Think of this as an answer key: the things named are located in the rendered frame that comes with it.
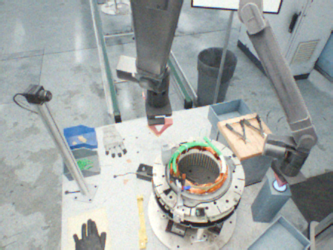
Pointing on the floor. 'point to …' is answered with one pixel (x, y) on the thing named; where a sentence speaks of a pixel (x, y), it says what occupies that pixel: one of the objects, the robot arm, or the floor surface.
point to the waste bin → (208, 84)
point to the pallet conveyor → (125, 80)
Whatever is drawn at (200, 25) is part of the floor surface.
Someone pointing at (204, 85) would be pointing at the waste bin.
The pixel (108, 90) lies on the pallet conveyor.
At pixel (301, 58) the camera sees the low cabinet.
